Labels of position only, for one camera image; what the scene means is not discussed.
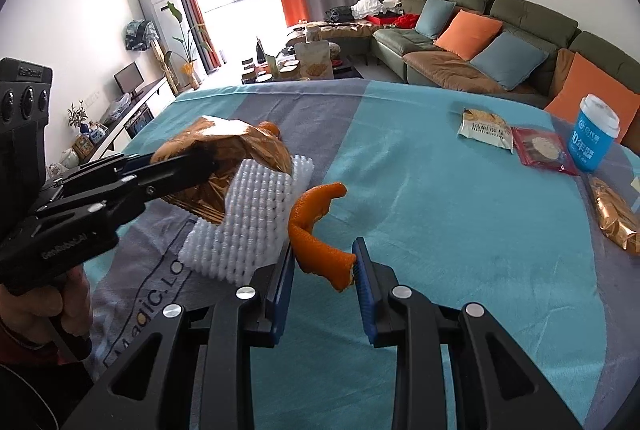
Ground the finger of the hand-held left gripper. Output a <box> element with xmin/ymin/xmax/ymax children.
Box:
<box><xmin>47</xmin><ymin>145</ymin><xmax>221</xmax><ymax>200</ymax></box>
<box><xmin>27</xmin><ymin>170</ymin><xmax>216</xmax><ymax>236</ymax></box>

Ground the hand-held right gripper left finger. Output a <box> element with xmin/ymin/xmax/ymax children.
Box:
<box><xmin>62</xmin><ymin>237</ymin><xmax>297</xmax><ymax>430</ymax></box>

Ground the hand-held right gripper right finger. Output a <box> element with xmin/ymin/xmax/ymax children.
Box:
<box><xmin>351</xmin><ymin>237</ymin><xmax>583</xmax><ymax>430</ymax></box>

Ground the white foam fruit net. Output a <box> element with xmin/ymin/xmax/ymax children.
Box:
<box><xmin>178</xmin><ymin>153</ymin><xmax>315</xmax><ymax>283</ymax></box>

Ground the gold foil bag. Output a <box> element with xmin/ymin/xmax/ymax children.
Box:
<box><xmin>150</xmin><ymin>116</ymin><xmax>294</xmax><ymax>226</ymax></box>

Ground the person's left hand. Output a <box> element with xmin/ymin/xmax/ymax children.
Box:
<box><xmin>0</xmin><ymin>260</ymin><xmax>94</xmax><ymax>363</ymax></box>

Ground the potted plant blue vase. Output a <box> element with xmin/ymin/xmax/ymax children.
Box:
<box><xmin>67</xmin><ymin>100</ymin><xmax>93</xmax><ymax>136</ymax></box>

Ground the white media cabinet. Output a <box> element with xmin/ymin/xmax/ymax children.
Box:
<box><xmin>47</xmin><ymin>75</ymin><xmax>177</xmax><ymax>171</ymax></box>

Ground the black monitor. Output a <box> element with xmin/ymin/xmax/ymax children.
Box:
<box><xmin>114</xmin><ymin>62</ymin><xmax>143</xmax><ymax>94</ymax></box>

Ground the teal and grey blanket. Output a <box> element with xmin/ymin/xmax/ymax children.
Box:
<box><xmin>82</xmin><ymin>78</ymin><xmax>640</xmax><ymax>430</ymax></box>

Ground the blue wrapped bouquet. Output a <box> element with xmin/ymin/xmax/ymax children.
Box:
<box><xmin>124</xmin><ymin>18</ymin><xmax>158</xmax><ymax>52</ymax></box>

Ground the tall leafy plant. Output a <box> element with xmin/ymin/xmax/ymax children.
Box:
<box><xmin>167</xmin><ymin>3</ymin><xmax>213</xmax><ymax>87</ymax></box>

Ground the white standing air conditioner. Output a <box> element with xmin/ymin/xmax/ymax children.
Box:
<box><xmin>138</xmin><ymin>0</ymin><xmax>201</xmax><ymax>88</ymax></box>

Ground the white snack packet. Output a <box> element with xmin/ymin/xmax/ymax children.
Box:
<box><xmin>457</xmin><ymin>107</ymin><xmax>516</xmax><ymax>154</ymax></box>

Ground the dark coffee table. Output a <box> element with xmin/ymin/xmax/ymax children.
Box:
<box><xmin>239</xmin><ymin>53</ymin><xmax>366</xmax><ymax>86</ymax></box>

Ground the red snack packet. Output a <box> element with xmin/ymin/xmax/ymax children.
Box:
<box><xmin>510</xmin><ymin>126</ymin><xmax>581</xmax><ymax>176</ymax></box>

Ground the brown paper bag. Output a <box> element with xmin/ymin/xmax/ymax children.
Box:
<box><xmin>294</xmin><ymin>40</ymin><xmax>334</xmax><ymax>80</ymax></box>

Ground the gold snack packet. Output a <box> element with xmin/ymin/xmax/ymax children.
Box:
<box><xmin>587</xmin><ymin>175</ymin><xmax>640</xmax><ymax>256</ymax></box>

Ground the red cloth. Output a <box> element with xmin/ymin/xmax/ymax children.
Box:
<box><xmin>367</xmin><ymin>13</ymin><xmax>421</xmax><ymax>29</ymax></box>

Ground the blue cushion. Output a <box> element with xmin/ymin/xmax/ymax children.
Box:
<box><xmin>470</xmin><ymin>32</ymin><xmax>549</xmax><ymax>91</ymax></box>
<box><xmin>415</xmin><ymin>0</ymin><xmax>457</xmax><ymax>40</ymax></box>

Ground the orange cushion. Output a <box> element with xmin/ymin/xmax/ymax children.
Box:
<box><xmin>544</xmin><ymin>52</ymin><xmax>640</xmax><ymax>143</ymax></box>
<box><xmin>434</xmin><ymin>10</ymin><xmax>503</xmax><ymax>61</ymax></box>

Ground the blue paper cup white lid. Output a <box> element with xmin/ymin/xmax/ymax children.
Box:
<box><xmin>566</xmin><ymin>94</ymin><xmax>621</xmax><ymax>173</ymax></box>

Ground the white clothes pile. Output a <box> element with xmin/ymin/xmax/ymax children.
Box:
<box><xmin>350</xmin><ymin>0</ymin><xmax>403</xmax><ymax>19</ymax></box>

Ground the brown cushion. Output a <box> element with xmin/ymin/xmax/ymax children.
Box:
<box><xmin>549</xmin><ymin>48</ymin><xmax>576</xmax><ymax>98</ymax></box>

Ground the green sofa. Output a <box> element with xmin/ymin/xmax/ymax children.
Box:
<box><xmin>287</xmin><ymin>0</ymin><xmax>640</xmax><ymax>146</ymax></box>

